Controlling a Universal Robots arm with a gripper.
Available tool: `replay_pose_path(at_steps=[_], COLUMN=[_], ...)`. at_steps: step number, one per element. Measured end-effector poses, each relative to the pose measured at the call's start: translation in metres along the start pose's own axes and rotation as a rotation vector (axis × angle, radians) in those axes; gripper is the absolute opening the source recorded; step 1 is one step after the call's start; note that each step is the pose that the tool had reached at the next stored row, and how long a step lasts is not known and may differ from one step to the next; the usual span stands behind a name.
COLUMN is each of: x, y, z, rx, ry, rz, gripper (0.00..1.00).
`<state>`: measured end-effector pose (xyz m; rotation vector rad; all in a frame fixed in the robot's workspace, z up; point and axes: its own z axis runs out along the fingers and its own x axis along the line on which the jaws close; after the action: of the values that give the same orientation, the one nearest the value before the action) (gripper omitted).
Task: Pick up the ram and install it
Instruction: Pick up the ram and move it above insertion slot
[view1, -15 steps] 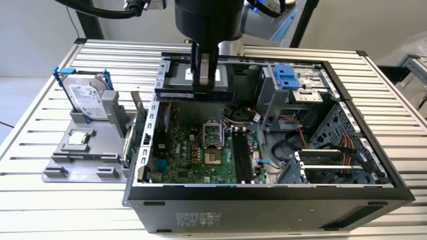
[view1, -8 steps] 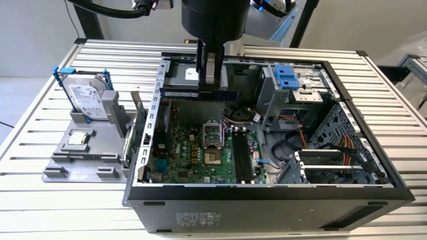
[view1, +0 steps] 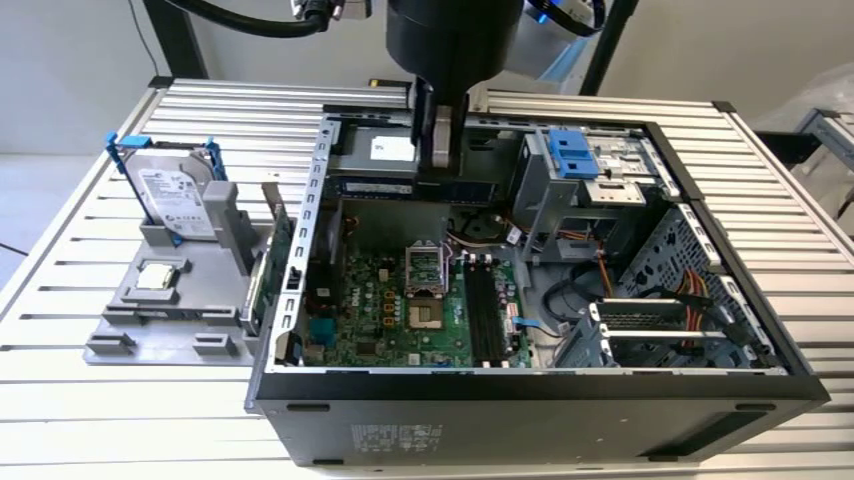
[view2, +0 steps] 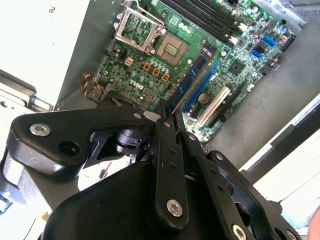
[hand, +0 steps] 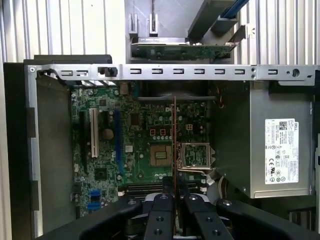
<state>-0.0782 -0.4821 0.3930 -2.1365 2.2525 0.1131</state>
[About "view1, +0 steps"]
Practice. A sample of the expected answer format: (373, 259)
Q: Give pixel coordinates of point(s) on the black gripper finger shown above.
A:
(461, 135)
(422, 130)

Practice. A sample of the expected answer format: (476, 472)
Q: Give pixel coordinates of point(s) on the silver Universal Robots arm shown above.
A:
(561, 60)

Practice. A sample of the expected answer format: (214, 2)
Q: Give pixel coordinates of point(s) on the black RAM slot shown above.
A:
(477, 310)
(496, 310)

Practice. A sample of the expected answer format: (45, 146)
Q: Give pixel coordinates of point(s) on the yellow black plug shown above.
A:
(377, 82)

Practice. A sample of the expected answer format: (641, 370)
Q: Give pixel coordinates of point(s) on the blue plastic drive latch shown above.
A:
(572, 150)

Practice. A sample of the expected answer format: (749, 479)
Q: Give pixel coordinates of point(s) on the black cooler fan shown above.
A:
(481, 227)

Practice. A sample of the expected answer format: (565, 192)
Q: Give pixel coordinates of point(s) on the grey power supply unit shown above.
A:
(394, 225)

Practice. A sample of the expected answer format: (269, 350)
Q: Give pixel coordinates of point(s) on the silver drive bay cage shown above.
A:
(614, 192)

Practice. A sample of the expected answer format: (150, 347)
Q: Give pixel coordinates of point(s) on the thin locking lever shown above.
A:
(445, 275)

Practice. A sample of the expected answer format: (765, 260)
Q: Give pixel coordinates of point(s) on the green graphics card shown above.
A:
(284, 235)

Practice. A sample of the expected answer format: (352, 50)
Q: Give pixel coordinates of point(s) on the CPU socket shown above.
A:
(428, 314)

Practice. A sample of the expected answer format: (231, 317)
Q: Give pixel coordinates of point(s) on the green motherboard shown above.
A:
(374, 325)

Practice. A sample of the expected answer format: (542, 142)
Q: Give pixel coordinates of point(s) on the hard disk in blue carrier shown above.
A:
(170, 195)

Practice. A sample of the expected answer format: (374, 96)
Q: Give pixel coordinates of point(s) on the blue expansion slot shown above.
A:
(322, 332)

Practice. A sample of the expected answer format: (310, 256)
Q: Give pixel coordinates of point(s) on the grey parts rack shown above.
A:
(201, 280)

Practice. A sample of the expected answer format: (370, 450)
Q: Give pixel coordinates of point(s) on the perforated metal disk bay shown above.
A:
(641, 320)

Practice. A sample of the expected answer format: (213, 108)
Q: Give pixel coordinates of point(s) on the silver CPU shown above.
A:
(154, 277)

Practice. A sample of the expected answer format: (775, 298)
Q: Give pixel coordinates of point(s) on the clear plastic wrap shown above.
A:
(821, 90)

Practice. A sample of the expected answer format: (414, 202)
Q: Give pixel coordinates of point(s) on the black open PC case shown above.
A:
(468, 430)

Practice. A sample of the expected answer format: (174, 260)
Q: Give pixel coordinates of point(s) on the black frame post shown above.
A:
(608, 55)
(177, 40)

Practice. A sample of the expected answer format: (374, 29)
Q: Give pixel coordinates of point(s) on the aluminium frame shelf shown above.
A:
(831, 122)

